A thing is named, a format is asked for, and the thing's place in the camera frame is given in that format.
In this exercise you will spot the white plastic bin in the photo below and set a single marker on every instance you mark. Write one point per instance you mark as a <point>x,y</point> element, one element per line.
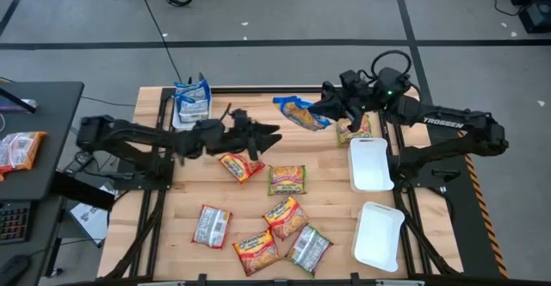
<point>183,125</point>
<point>370,165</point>
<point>378,238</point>

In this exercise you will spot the blue ramen noodle pack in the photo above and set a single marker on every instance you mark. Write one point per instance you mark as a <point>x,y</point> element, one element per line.
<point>192,90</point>
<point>193,109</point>
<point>301,114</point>

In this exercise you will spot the black computer monitor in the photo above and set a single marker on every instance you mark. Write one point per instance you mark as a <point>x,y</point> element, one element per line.
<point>17,100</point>

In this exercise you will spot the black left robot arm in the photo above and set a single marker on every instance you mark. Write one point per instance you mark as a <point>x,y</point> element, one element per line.
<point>142,136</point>

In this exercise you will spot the black desk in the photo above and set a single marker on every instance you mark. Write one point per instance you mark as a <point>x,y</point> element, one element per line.
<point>47,118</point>

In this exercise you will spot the white printed box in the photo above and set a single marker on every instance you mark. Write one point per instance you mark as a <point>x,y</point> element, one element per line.
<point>88,219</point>

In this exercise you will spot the black power adapter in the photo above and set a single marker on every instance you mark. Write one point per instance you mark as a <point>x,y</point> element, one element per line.
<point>78,163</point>

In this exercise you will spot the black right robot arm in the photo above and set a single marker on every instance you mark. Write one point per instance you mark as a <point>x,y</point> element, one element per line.
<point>447,122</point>

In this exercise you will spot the backlit computer keyboard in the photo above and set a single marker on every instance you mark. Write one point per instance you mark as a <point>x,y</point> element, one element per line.
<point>13,223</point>

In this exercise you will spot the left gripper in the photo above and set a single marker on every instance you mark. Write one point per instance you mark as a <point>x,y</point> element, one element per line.
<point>232,135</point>

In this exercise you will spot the black aluminium table frame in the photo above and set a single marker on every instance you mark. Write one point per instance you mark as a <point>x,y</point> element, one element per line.
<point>249,90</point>

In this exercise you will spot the red orange ramen noodle pack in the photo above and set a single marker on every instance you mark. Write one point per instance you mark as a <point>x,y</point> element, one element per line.
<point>256,252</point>
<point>286,218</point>
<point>212,226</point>
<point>241,167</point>

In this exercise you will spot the green red ramen noodle pack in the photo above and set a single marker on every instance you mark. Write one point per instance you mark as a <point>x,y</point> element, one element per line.
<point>287,180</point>
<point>366,133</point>
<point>308,250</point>

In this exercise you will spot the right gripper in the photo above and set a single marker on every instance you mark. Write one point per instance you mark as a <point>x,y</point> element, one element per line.
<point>359,92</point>

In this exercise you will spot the black panel with hazard stripes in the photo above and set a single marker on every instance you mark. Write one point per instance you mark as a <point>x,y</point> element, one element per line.
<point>469,217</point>

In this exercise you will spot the black computer mouse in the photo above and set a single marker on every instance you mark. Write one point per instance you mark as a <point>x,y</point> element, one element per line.
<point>13,269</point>

